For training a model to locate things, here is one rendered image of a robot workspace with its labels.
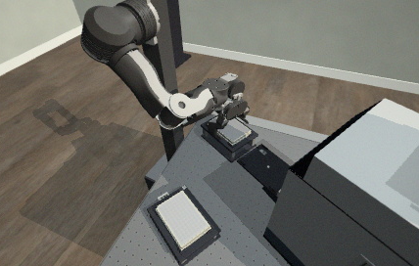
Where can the dark grey rectangular frame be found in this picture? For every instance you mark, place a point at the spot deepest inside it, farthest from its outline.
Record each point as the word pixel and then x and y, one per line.
pixel 225 148

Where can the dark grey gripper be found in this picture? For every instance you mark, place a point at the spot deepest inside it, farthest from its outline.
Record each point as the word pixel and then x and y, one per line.
pixel 232 109

